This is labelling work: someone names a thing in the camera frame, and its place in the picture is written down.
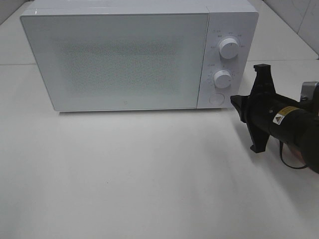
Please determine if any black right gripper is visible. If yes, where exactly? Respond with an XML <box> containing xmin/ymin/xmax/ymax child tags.
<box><xmin>230</xmin><ymin>64</ymin><xmax>284</xmax><ymax>153</ymax></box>

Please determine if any round white door button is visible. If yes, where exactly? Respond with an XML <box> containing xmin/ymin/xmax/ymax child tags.
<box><xmin>209</xmin><ymin>93</ymin><xmax>225</xmax><ymax>107</ymax></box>

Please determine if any white microwave door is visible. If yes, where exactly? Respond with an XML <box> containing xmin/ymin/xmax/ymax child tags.
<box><xmin>20</xmin><ymin>13</ymin><xmax>208</xmax><ymax>112</ymax></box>

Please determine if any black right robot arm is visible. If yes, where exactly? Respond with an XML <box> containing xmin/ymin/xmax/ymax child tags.
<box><xmin>230</xmin><ymin>64</ymin><xmax>319</xmax><ymax>172</ymax></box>

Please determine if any lower white timer knob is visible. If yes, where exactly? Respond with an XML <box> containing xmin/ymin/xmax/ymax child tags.
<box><xmin>213</xmin><ymin>70</ymin><xmax>232</xmax><ymax>89</ymax></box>

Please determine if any white microwave oven body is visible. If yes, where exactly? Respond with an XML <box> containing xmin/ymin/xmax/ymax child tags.
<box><xmin>20</xmin><ymin>0</ymin><xmax>259</xmax><ymax>109</ymax></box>

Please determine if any upper white power knob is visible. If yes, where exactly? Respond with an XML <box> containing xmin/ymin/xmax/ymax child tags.
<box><xmin>218</xmin><ymin>37</ymin><xmax>239</xmax><ymax>59</ymax></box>

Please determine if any black right camera cable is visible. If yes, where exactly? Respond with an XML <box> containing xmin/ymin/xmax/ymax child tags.
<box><xmin>279</xmin><ymin>141</ymin><xmax>312</xmax><ymax>170</ymax></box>

